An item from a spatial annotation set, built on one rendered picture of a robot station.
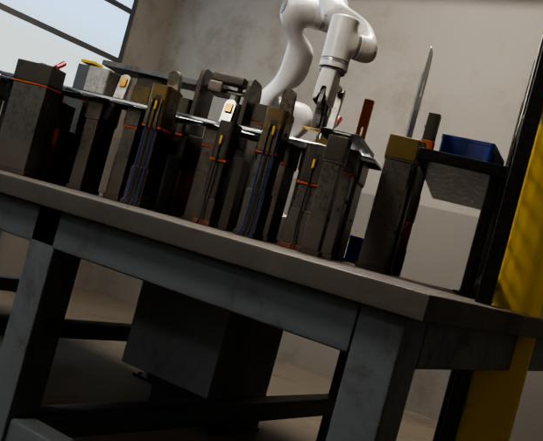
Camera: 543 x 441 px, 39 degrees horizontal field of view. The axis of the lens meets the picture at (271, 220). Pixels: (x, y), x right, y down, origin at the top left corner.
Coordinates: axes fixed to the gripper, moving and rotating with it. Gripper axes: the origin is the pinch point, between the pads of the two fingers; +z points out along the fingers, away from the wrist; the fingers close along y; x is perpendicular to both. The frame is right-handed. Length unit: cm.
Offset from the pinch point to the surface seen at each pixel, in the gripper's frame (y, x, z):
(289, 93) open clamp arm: 18.1, -5.6, -3.1
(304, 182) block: 22.9, 5.9, 19.8
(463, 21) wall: -224, 13, -110
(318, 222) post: 40, 16, 30
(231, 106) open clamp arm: -12.9, -31.8, -1.1
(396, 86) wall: -235, -16, -69
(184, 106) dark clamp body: -16, -49, 2
